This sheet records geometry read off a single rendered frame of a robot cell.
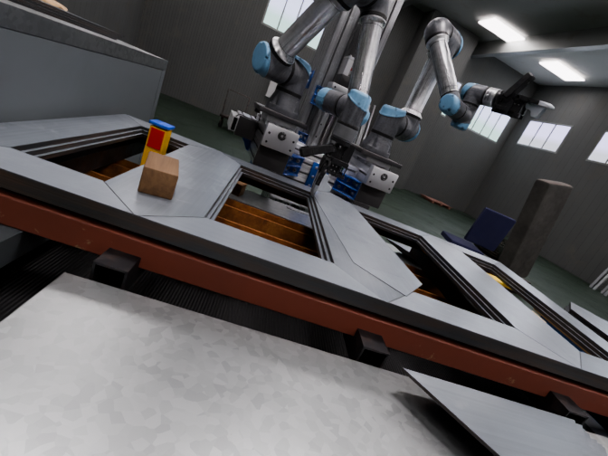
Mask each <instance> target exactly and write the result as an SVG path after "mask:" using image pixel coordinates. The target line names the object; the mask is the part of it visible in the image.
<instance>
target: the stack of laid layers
mask: <svg viewBox="0 0 608 456"><path fill-rule="evenodd" d="M148 131H149V129H148V128H144V127H142V126H141V127H135V128H124V129H119V130H113V131H108V132H102V133H97V134H91V135H86V136H80V137H75V138H64V139H58V140H53V141H47V142H42V143H36V144H31V145H25V146H20V147H12V148H14V149H17V150H19V151H22V152H24V153H27V154H30V155H32V156H35V157H39V158H42V159H44V160H45V159H49V158H53V157H60V156H64V155H68V154H71V153H75V152H80V151H83V150H87V149H91V148H95V147H102V146H106V145H109V144H113V143H118V142H121V141H125V140H129V139H132V138H140V137H143V138H147V135H148ZM241 176H246V177H248V178H250V179H253V180H255V181H258V182H260V183H263V184H265V185H269V186H271V187H274V188H276V189H279V190H281V191H283V192H286V193H288V194H291V195H295V196H297V197H299V198H302V199H304V200H307V205H308V209H309V217H310V221H311V225H312V229H313V233H314V237H315V242H316V246H317V250H318V257H319V258H320V259H323V260H326V261H330V262H333V263H335V264H336V265H337V266H338V267H339V268H340V269H342V270H343V271H345V272H346V273H347V274H349V275H350V276H352V277H353V278H354V279H356V280H357V281H359V282H360V283H361V284H363V285H364V286H365V287H367V288H368V289H370V290H371V291H373V292H374V294H376V295H377V296H378V297H380V298H381V299H383V300H384V301H382V300H380V299H375V298H372V297H369V296H367V295H365V294H362V293H359V292H356V291H353V290H349V289H346V288H343V287H341V286H338V285H336V284H333V283H330V282H327V281H324V280H320V279H318V278H315V277H312V276H309V275H307V274H304V273H301V272H298V271H294V270H292V269H289V268H286V267H283V266H280V265H278V264H275V263H272V262H269V261H265V260H263V259H260V258H257V257H254V256H251V255H249V254H246V253H243V252H239V251H236V250H234V249H231V248H228V247H225V246H222V245H220V244H218V243H215V242H210V241H207V240H205V239H202V238H199V237H196V236H194V235H192V234H189V233H184V232H181V231H178V230H176V229H173V228H170V227H168V226H165V225H163V224H160V223H155V222H152V221H149V220H147V219H145V218H142V217H139V216H136V215H134V214H129V213H126V212H123V211H120V210H119V209H116V208H113V207H110V206H107V205H104V204H100V203H97V202H95V201H92V200H90V199H87V198H84V197H81V196H78V195H74V194H72V193H69V192H66V191H63V190H61V189H58V188H55V187H52V186H49V185H46V184H43V183H40V182H37V181H34V180H32V179H29V178H26V177H23V176H19V175H17V174H14V173H11V172H8V171H5V170H3V169H0V187H3V188H4V189H7V190H10V191H13V192H16V193H18V194H21V195H26V196H29V197H32V198H34V199H37V200H40V201H43V202H45V203H48V204H53V205H56V206H59V207H61V208H64V209H67V210H70V211H73V212H75V213H78V214H83V215H86V216H89V217H91V218H93V219H96V220H99V221H102V222H104V223H109V224H112V225H115V226H118V227H120V228H123V229H126V230H129V231H131V232H134V233H139V234H142V235H145V236H147V237H150V238H153V239H156V240H159V241H161V242H166V243H169V244H172V245H175V246H177V247H180V248H182V249H185V250H188V251H190V252H195V253H198V254H201V255H203V256H206V257H209V258H212V259H215V260H218V261H222V262H225V263H228V264H231V265H233V266H236V267H239V268H242V269H245V270H247V271H252V272H255V273H258V274H260V275H263V276H266V277H269V278H271V279H274V280H278V281H281V282H284V283H287V284H289V285H292V286H295V287H298V288H301V289H304V290H308V291H311V292H314V293H317V294H319V295H322V296H325V297H328V298H331V299H335V300H338V301H341V302H344V303H346V304H349V305H352V306H355V307H358V308H360V309H364V310H367V311H370V312H373V313H375V314H378V315H381V316H384V317H387V318H391V319H394V320H397V321H400V322H403V323H405V324H408V325H411V326H414V327H417V328H421V329H424V330H427V331H430V332H432V333H435V334H438V335H441V336H444V337H448V338H450V339H453V340H456V341H459V342H461V343H464V344H467V345H470V346H473V347H477V348H480V349H483V350H486V351H489V352H491V353H494V354H497V355H500V356H504V357H507V358H510V359H513V360H516V361H518V362H521V363H524V364H527V365H530V366H534V367H537V368H539V369H542V370H545V371H547V372H550V373H553V374H556V375H560V376H563V377H566V378H569V379H572V380H575V381H577V382H580V383H583V384H586V385H590V386H593V387H596V388H599V389H602V390H604V391H607V392H608V378H605V377H602V376H599V375H595V374H592V373H589V372H587V371H584V370H582V368H581V369H579V368H576V367H573V366H569V365H566V364H564V363H561V362H558V361H555V360H553V359H550V358H547V357H544V356H540V355H538V354H535V353H532V352H529V351H526V350H524V349H521V348H518V347H514V346H511V345H509V344H506V343H503V342H500V341H498V340H495V339H492V338H489V337H485V336H482V335H480V334H477V333H474V332H471V331H469V330H466V329H464V328H459V327H456V326H453V325H451V324H448V323H445V322H442V321H440V320H438V319H435V318H430V317H427V316H424V315H422V314H419V313H416V312H414V311H411V310H409V309H404V308H401V307H398V306H395V305H393V304H391V303H388V302H390V301H393V300H395V299H399V298H401V297H403V296H404V295H403V294H402V293H400V292H399V291H397V290H395V289H393V288H392V287H390V286H389V285H387V284H386V283H384V282H382V281H381V280H379V279H378V278H377V277H375V276H374V275H372V274H370V273H369V272H367V271H365V270H364V269H362V268H360V267H359V266H357V265H356V264H354V263H353V262H352V260H351V258H350V257H349V255H348V253H347V251H346V249H345V248H344V246H343V244H342V242H341V241H340V240H339V238H338V237H337V234H336V233H335V231H334V229H333V228H332V226H331V224H330V223H329V221H328V219H327V217H326V216H325V214H324V213H323V211H322V209H321V208H320V206H319V204H318V202H317V200H316V198H315V197H314V196H313V197H312V196H311V193H310V192H308V191H305V190H303V189H300V188H298V187H296V186H294V185H289V184H287V183H284V182H282V181H280V180H278V179H275V178H273V177H270V176H266V175H264V174H262V173H259V172H257V171H254V170H252V169H250V168H248V167H245V166H242V165H241V166H240V167H239V169H238V170H237V172H236V173H235V174H234V176H233V178H232V179H231V181H230V182H229V183H228V185H227V186H226V187H225V188H224V190H223V191H222V193H221V194H220V196H219V197H218V199H217V200H216V201H215V203H214V205H213V206H212V208H211V209H210V210H209V212H208V213H207V215H206V216H205V217H206V218H209V219H212V220H215V219H216V217H217V216H218V214H219V213H220V212H221V210H222V208H223V206H224V204H225V202H226V201H227V199H228V197H229V196H230V194H231V192H232V191H233V189H234V188H235V186H236V184H237V183H238V181H239V179H240V177H241ZM359 213H360V212H359ZM361 214H362V215H363V217H364V218H365V219H366V220H367V221H368V223H369V224H370V225H372V226H374V227H376V228H379V229H382V230H384V231H387V232H389V233H392V234H395V235H398V236H400V237H403V238H405V239H407V240H409V241H412V242H416V243H417V244H418V245H419V246H420V248H421V249H422V250H423V251H424V252H425V253H426V254H427V255H428V256H429V257H430V258H431V259H432V261H433V262H434V263H435V264H436V265H437V266H438V267H439V268H440V269H441V270H442V271H443V272H444V273H445V274H446V276H447V277H448V278H449V279H450V280H451V281H452V282H453V283H454V284H455V285H456V286H457V287H458V288H459V290H460V291H461V292H462V293H463V294H464V295H465V296H466V297H467V298H468V299H469V300H470V301H471V302H472V304H473V305H474V306H475V307H476V308H477V309H478V310H479V311H480V312H481V313H482V314H483V315H484V316H485V318H489V319H492V320H495V321H498V322H500V323H502V324H505V325H508V326H511V327H513V326H512V325H511V324H510V323H509V322H508V321H507V320H506V319H505V318H504V317H503V316H502V315H501V314H500V313H499V312H498V311H497V310H496V309H495V308H494V307H493V306H492V305H491V304H490V303H489V302H488V301H487V300H486V299H485V298H484V297H483V296H482V295H481V294H480V293H479V292H478V291H477V290H476V289H474V288H473V287H472V286H471V285H470V284H469V283H468V282H467V281H466V280H465V279H464V278H463V277H462V276H461V275H460V274H459V273H458V272H457V271H456V270H455V269H454V268H453V267H452V266H451V265H450V264H449V263H448V262H447V261H446V260H445V259H444V258H443V257H442V256H441V255H440V254H439V253H438V252H437V251H436V250H435V249H433V247H432V246H431V245H430V244H429V243H428V242H427V241H425V240H424V238H423V237H422V236H421V235H418V234H415V233H411V232H409V231H406V230H405V229H402V228H400V227H397V226H395V225H392V224H389V223H386V222H384V221H381V220H379V219H376V218H374V217H372V216H370V215H367V214H363V213H361ZM464 254H465V255H466V256H467V257H469V258H470V259H471V260H472V261H474V262H475V263H476V264H477V265H478V266H479V267H481V268H482V269H484V270H487V271H490V272H491V273H492V274H494V275H495V276H496V277H497V278H498V279H500V280H501V281H502V282H504V283H505V284H506V285H507V286H508V287H510V288H511V289H512V290H513V291H515V292H516V293H517V294H518V295H519V296H520V297H521V298H522V299H524V300H525V301H526V302H527V303H528V304H530V305H531V306H532V307H533V308H535V309H536V310H537V311H538V312H540V313H541V314H542V315H543V316H544V317H546V318H547V319H548V320H550V321H551V322H552V323H553V324H554V325H556V326H557V327H558V328H559V329H561V330H562V331H563V332H564V333H566V334H567V335H568V336H569V337H570V338H572V339H573V340H574V342H576V343H577V344H578V345H579V346H581V347H582V348H583V349H584V350H586V351H587V352H588V353H589V354H590V355H592V356H596V357H599V358H601V359H603V360H606V361H608V352H606V351H605V350H604V349H602V348H601V347H600V346H598V345H597V344H596V343H594V342H593V340H592V339H590V338H589V337H587V336H586V335H585V334H583V333H582V332H581V331H580V330H578V329H577V328H575V327H574V326H573V325H572V324H570V323H569V322H568V321H566V320H565V319H564V318H562V317H561V316H560V315H558V314H557V313H556V312H554V311H553V310H552V309H551V308H549V307H548V306H547V305H546V304H545V303H544V302H542V301H541V300H540V299H538V298H537V297H535V296H534V295H533V294H532V293H530V292H529V291H528V290H526V289H525V288H524V287H522V286H521V285H520V284H518V283H517V282H516V281H515V280H513V279H512V278H510V277H509V276H508V275H507V274H506V273H505V272H504V271H502V270H501V269H499V268H498V267H497V266H496V265H494V264H491V263H489V262H486V261H483V260H481V259H478V258H476V257H473V256H470V255H469V254H466V253H464Z"/></svg>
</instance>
